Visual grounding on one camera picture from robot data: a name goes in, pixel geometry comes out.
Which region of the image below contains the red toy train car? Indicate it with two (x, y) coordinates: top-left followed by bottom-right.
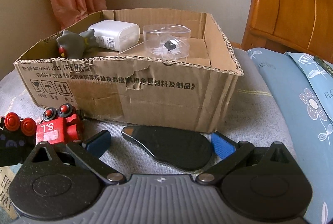
(36, 103), (84, 145)

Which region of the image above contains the black glasses case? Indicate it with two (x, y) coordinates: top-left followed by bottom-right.
(121, 125), (213, 172)

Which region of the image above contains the black toy train engine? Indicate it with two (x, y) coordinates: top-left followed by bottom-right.
(0, 112), (37, 167)

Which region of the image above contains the grey elephant toy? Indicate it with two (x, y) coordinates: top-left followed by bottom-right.
(56, 29), (98, 59)

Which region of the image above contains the white plastic bottle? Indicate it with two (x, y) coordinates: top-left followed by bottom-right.
(88, 20), (140, 52)

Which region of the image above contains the clear plastic chopper bowl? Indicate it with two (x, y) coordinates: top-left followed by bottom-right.
(143, 24), (191, 60)

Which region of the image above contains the blue floral bed sheet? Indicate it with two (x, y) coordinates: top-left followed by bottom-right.
(247, 48), (332, 223)

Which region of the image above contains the open cardboard box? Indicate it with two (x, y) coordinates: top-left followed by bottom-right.
(14, 8), (243, 133)

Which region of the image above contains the blue floral pillow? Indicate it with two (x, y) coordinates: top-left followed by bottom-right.
(285, 52), (333, 120)

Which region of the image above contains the dark patterned remote control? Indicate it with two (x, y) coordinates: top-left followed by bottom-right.
(314, 56), (333, 75)

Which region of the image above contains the wooden bed headboard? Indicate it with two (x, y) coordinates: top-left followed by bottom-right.
(242, 0), (332, 62)

